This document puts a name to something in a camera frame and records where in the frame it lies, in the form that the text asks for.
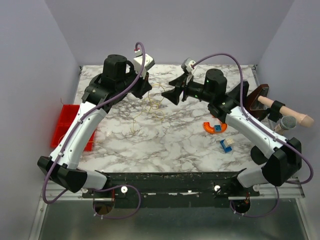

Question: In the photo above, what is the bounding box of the yellow wire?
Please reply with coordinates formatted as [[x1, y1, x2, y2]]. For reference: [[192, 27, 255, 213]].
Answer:
[[130, 83, 166, 135]]

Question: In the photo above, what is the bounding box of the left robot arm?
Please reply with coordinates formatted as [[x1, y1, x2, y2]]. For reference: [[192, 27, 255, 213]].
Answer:
[[37, 52, 155, 193]]

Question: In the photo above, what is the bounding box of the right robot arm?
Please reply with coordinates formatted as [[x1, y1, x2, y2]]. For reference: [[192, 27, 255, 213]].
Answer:
[[161, 68, 302, 188]]

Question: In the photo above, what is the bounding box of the orange curved toy track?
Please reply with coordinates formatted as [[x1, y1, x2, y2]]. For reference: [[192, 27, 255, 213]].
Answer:
[[202, 115, 228, 135]]

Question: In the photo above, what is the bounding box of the black triangular stand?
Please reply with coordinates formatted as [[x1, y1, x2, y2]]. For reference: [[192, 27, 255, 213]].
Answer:
[[225, 81, 249, 110]]

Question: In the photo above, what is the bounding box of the brown triangular stand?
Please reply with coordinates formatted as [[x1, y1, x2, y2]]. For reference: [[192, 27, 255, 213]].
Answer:
[[244, 84, 271, 120]]

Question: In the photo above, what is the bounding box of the blue white toy block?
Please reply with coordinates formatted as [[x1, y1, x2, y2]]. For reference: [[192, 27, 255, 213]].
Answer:
[[220, 138, 235, 153]]

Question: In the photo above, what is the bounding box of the red plastic bin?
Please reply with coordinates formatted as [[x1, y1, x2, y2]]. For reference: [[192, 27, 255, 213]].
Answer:
[[50, 104, 80, 149]]

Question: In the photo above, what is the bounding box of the black round stand base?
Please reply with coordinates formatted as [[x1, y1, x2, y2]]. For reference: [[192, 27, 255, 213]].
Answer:
[[250, 146, 268, 165]]

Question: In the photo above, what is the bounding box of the grey microphone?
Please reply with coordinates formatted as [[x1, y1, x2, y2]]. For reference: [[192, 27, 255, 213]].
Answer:
[[273, 115, 298, 136]]

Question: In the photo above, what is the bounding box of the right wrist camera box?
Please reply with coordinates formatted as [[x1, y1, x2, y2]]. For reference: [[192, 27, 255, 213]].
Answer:
[[181, 57, 196, 74]]

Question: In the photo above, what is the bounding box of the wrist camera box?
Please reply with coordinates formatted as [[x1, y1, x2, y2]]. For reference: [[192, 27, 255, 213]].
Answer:
[[181, 57, 196, 74], [132, 53, 155, 74]]

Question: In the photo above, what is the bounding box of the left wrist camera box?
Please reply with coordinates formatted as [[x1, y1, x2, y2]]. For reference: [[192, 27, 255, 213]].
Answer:
[[132, 53, 155, 74]]

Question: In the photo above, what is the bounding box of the beige handle with black clamp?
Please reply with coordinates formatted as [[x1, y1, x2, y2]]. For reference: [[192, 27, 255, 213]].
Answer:
[[257, 96, 315, 128]]

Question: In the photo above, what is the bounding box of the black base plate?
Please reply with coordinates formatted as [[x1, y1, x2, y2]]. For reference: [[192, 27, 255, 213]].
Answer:
[[82, 171, 259, 209]]

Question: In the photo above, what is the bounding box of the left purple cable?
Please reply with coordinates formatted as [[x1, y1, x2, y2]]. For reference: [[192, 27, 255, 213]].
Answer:
[[41, 41, 147, 220]]

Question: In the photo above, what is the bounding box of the aluminium rail frame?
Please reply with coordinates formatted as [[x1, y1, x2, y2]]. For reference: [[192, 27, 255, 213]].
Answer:
[[27, 178, 311, 240]]

